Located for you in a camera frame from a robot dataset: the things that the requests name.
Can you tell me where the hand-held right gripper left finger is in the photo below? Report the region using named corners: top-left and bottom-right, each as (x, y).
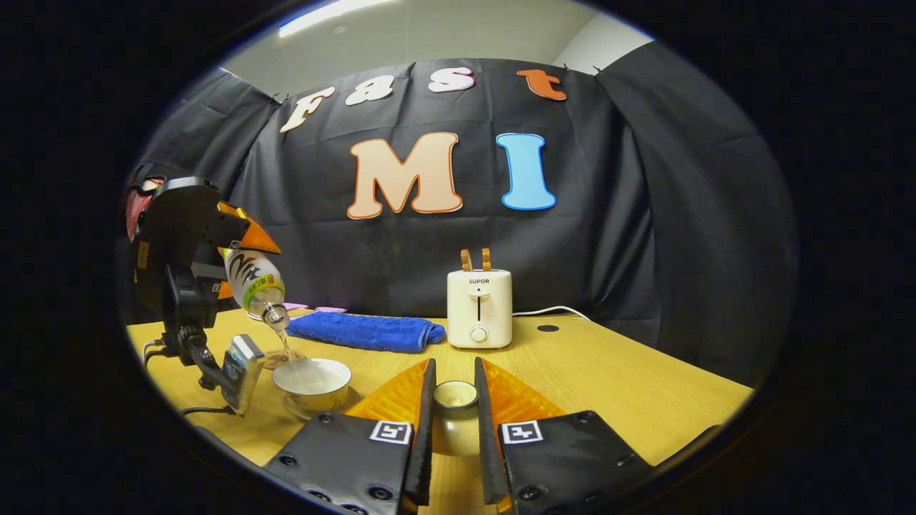
top-left (263, 358), bottom-right (437, 515)

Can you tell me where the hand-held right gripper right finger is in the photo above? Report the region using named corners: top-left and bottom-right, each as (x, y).
top-left (474, 357), bottom-right (656, 515)

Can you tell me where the white label water bottle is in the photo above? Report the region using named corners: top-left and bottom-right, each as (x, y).
top-left (223, 247), bottom-right (291, 331)

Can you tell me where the pale yellow teacup lid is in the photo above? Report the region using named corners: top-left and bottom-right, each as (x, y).
top-left (432, 380), bottom-right (482, 458)

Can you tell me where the clear round coaster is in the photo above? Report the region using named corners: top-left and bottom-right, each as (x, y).
top-left (261, 348), bottom-right (307, 371)

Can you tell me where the pale yellow teacup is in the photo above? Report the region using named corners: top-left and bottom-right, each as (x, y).
top-left (272, 358), bottom-right (353, 413)

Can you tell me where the person's red clothing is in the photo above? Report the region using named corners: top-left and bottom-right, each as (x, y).
top-left (126, 179), bottom-right (164, 240)

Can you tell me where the blue towel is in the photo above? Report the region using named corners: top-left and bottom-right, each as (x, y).
top-left (286, 312), bottom-right (447, 354)

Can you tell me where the white toaster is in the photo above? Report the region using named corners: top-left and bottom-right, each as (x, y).
top-left (447, 268), bottom-right (514, 350)

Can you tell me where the ceiling light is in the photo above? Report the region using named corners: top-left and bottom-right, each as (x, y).
top-left (278, 0), bottom-right (394, 38)

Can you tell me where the black backdrop cloth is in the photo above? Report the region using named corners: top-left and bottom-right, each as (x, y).
top-left (125, 43), bottom-right (799, 387)

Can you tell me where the white toaster cable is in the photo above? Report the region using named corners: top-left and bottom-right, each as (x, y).
top-left (512, 305), bottom-right (595, 323)

